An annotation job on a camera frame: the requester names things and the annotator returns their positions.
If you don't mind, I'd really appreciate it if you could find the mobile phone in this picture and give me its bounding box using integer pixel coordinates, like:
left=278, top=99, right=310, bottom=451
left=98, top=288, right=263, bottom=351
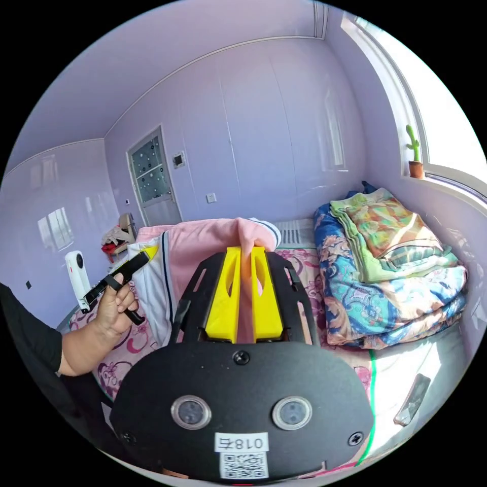
left=394, top=373, right=431, bottom=426

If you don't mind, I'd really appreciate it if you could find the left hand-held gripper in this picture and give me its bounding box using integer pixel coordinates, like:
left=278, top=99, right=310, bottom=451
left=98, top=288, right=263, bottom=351
left=83, top=245, right=160, bottom=326

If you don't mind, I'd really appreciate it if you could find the bed with floral sheet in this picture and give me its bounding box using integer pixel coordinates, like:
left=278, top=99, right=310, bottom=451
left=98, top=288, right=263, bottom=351
left=57, top=219, right=457, bottom=480

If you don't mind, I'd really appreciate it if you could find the potted cactus plant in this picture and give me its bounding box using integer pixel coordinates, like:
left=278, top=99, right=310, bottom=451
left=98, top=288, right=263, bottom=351
left=404, top=124, right=425, bottom=179

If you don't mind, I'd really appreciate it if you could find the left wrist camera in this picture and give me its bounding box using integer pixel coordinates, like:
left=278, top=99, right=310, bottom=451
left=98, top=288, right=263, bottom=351
left=64, top=250, right=92, bottom=314

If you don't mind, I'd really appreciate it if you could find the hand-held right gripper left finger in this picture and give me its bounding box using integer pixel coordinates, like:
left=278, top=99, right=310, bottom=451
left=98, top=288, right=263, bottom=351
left=204, top=246, right=242, bottom=342

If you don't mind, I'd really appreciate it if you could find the window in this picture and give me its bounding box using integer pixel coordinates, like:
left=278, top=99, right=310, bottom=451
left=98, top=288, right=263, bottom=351
left=340, top=15, right=487, bottom=198

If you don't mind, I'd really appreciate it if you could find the green cable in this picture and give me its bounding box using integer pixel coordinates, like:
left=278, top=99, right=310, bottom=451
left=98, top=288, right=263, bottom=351
left=356, top=349, right=377, bottom=467

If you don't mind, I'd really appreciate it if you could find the green orange folded blanket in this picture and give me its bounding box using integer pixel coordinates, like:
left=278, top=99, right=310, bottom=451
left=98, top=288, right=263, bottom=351
left=329, top=188, right=459, bottom=284

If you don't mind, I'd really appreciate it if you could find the pink short sleeve shirt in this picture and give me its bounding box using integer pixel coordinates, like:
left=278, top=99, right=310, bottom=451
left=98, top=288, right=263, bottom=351
left=127, top=217, right=282, bottom=345

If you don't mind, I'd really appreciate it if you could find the person's left hand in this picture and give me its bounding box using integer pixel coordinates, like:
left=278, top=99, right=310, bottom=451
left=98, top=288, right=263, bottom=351
left=90, top=273, right=140, bottom=343

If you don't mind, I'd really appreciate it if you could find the person's body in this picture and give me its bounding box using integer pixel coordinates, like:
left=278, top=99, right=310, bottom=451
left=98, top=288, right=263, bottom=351
left=0, top=283, right=126, bottom=463

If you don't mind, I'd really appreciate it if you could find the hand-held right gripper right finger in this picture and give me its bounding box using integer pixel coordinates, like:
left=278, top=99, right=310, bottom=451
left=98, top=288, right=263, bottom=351
left=252, top=246, right=285, bottom=341

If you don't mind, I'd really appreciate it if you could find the blue patterned folded quilt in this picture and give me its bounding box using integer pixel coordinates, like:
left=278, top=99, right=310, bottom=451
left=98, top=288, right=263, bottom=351
left=314, top=182, right=469, bottom=347

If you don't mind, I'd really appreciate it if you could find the chair with clothes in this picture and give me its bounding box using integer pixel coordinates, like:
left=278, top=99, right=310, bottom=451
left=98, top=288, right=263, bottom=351
left=100, top=213, right=137, bottom=263

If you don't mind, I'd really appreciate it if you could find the person's left forearm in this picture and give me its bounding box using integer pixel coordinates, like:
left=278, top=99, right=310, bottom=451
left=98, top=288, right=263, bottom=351
left=57, top=323, right=112, bottom=377

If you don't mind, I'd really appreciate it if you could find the door with dotted glass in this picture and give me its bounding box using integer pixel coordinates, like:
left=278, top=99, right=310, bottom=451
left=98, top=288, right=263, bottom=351
left=126, top=125, right=183, bottom=229

